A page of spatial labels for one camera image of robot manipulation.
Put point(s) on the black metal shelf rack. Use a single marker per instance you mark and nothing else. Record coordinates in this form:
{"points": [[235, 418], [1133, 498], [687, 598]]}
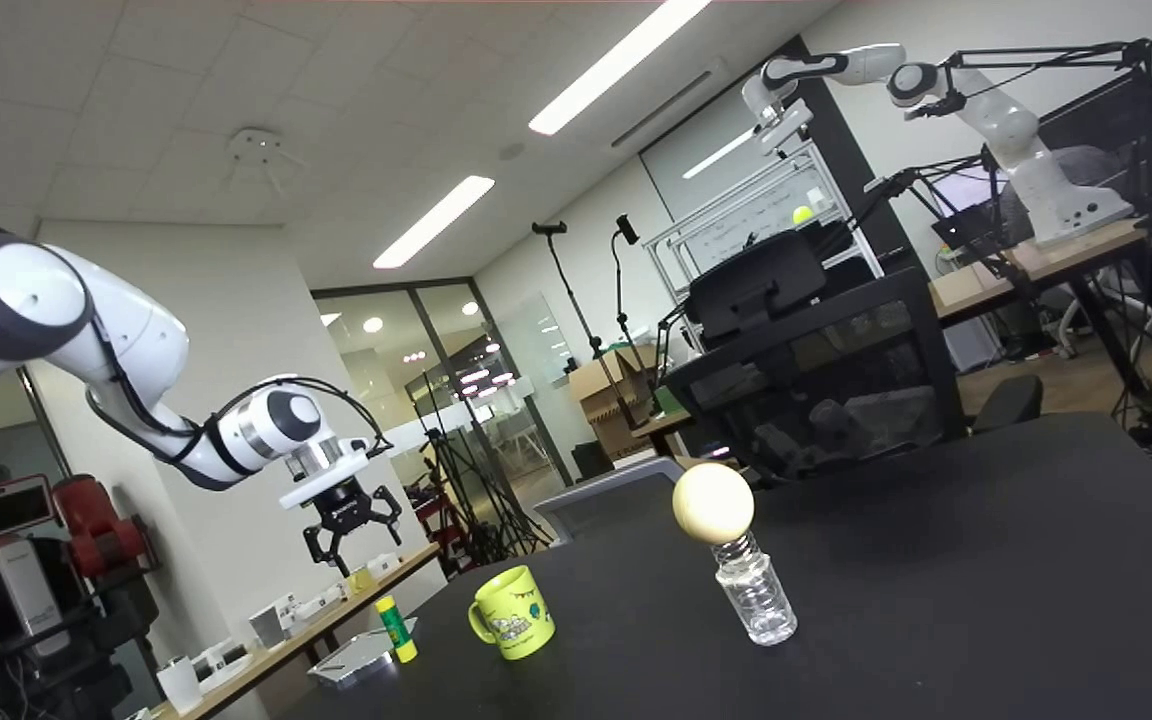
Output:
{"points": [[808, 365]]}

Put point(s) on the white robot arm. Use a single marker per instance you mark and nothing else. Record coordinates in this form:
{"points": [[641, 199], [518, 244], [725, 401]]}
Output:
{"points": [[130, 350]]}

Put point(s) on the pale yellow ball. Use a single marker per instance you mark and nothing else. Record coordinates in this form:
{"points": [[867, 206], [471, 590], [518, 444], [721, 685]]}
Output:
{"points": [[712, 501]]}

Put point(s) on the clear plastic bottle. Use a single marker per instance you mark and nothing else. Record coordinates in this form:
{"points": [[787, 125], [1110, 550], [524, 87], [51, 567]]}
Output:
{"points": [[755, 590]]}

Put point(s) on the wooden side table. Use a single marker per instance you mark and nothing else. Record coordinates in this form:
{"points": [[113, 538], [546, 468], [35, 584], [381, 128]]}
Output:
{"points": [[1030, 269]]}

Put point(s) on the yellow-green mug cup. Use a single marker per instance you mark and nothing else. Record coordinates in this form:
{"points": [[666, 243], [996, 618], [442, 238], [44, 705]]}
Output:
{"points": [[511, 613]]}

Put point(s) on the wooden bench with boxes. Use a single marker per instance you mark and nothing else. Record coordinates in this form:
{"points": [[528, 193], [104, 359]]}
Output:
{"points": [[258, 664]]}

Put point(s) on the white tray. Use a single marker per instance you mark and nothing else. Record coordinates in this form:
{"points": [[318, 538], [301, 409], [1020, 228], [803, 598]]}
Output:
{"points": [[356, 663]]}

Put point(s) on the red robot machine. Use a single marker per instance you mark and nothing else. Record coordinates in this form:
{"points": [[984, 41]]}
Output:
{"points": [[69, 567]]}

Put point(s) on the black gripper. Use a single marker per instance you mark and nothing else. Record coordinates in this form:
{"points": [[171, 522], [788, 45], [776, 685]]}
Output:
{"points": [[347, 510]]}

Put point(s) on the green yellow glue stick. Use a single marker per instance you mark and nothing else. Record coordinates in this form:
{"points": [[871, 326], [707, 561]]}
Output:
{"points": [[399, 629]]}

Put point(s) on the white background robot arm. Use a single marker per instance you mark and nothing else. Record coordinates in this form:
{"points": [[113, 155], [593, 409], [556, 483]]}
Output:
{"points": [[956, 87]]}

